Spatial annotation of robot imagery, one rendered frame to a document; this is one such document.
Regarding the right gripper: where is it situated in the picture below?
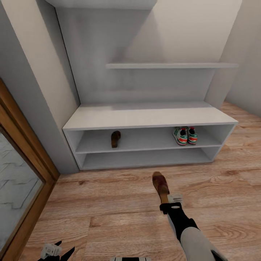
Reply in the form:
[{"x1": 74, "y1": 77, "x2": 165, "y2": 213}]
[{"x1": 160, "y1": 202, "x2": 182, "y2": 215}]

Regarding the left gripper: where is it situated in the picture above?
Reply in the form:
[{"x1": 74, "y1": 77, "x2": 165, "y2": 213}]
[{"x1": 38, "y1": 241, "x2": 75, "y2": 261}]

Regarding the gym shoe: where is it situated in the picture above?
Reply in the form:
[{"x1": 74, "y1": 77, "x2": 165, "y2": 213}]
[
  {"x1": 181, "y1": 126, "x2": 198, "y2": 144},
  {"x1": 172, "y1": 127, "x2": 188, "y2": 145}
]

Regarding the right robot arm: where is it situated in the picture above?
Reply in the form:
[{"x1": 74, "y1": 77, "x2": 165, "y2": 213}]
[{"x1": 160, "y1": 193, "x2": 228, "y2": 261}]

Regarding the sandal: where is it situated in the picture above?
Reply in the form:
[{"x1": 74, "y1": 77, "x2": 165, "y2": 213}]
[
  {"x1": 111, "y1": 131, "x2": 121, "y2": 148},
  {"x1": 152, "y1": 171, "x2": 169, "y2": 203}
]

